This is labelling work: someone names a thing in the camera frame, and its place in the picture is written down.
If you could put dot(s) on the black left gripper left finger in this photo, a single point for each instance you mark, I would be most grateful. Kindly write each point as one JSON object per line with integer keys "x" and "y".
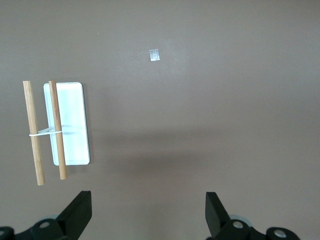
{"x": 75, "y": 217}

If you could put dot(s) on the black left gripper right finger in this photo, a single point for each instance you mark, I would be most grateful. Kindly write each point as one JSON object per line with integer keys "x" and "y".
{"x": 220, "y": 220}

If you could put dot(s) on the white rubber band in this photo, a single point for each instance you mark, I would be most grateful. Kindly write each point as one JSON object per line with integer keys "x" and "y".
{"x": 43, "y": 133}

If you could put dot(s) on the white rectangular tray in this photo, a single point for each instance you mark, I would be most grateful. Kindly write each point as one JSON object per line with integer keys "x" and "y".
{"x": 72, "y": 112}

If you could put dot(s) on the wooden dowel rod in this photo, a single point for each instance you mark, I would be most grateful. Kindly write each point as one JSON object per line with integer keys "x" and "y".
{"x": 55, "y": 107}
{"x": 31, "y": 107}

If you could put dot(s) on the clear tape piece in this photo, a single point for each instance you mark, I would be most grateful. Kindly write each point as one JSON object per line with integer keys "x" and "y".
{"x": 154, "y": 55}

